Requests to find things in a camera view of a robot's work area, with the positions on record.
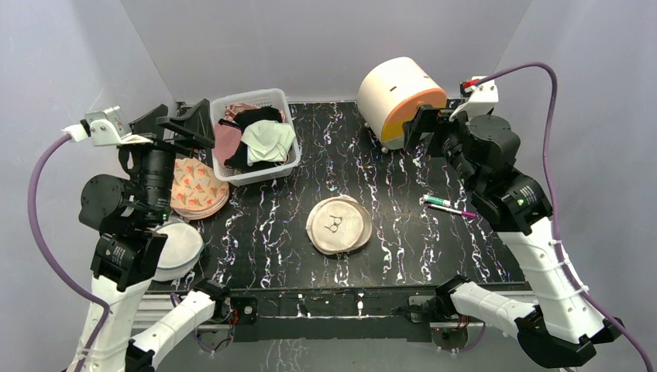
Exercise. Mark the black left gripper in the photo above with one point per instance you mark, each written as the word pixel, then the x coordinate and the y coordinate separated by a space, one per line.
pixel 195 123

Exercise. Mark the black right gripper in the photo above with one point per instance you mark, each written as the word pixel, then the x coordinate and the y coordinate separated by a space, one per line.
pixel 433 130

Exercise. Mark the black bra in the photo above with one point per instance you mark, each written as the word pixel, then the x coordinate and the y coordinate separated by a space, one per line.
pixel 252 138

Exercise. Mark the pale green bra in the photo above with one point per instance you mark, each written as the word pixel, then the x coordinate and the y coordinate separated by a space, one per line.
pixel 268 141

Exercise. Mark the white mesh laundry bag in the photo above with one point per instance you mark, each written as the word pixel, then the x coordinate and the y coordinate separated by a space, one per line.
pixel 339 225

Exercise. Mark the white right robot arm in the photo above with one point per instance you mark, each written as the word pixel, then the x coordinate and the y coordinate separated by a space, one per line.
pixel 561 328

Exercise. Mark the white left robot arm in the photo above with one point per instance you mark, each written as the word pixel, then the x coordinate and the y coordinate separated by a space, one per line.
pixel 122 270

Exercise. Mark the pink bra in basket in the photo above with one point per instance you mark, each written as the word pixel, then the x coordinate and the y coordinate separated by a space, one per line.
pixel 230 151

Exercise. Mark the cream orange cylindrical machine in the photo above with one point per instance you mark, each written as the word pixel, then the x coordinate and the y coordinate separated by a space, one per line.
pixel 390 95

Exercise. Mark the white green marker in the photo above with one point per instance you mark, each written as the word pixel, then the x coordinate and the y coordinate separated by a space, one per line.
pixel 436 201

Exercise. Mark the white plastic basket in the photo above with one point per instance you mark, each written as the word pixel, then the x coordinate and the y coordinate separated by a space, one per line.
pixel 273 97

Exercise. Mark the white magenta marker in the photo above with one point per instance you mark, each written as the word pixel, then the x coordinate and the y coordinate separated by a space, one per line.
pixel 466 215

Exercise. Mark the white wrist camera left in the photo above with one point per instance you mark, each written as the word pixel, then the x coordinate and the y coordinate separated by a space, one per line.
pixel 105 128

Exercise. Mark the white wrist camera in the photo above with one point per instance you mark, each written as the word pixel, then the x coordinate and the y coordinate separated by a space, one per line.
pixel 481 98
pixel 105 128

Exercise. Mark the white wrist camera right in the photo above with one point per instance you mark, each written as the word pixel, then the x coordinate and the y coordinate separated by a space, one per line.
pixel 481 98

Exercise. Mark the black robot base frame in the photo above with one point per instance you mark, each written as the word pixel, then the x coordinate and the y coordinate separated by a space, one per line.
pixel 386 312

